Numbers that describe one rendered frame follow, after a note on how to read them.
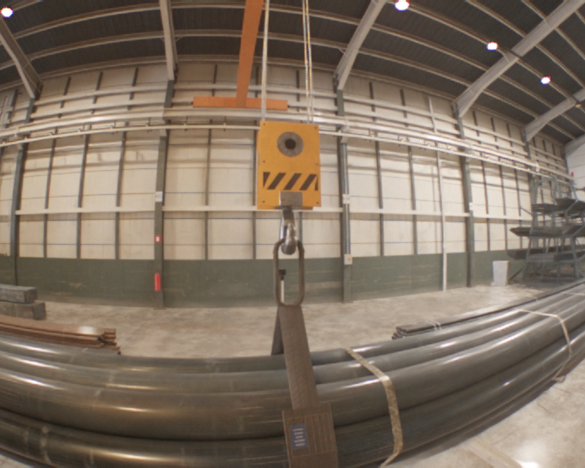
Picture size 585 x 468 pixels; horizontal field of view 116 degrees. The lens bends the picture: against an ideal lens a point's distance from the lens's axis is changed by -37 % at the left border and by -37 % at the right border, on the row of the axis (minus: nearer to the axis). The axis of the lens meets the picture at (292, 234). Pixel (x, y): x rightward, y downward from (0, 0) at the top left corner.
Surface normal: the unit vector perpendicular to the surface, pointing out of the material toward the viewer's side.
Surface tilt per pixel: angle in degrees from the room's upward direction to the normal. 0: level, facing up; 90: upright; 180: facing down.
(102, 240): 90
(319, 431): 60
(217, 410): 41
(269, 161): 90
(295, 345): 52
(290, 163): 90
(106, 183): 90
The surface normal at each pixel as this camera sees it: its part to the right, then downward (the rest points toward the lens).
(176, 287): 0.22, -0.04
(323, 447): 0.18, -0.54
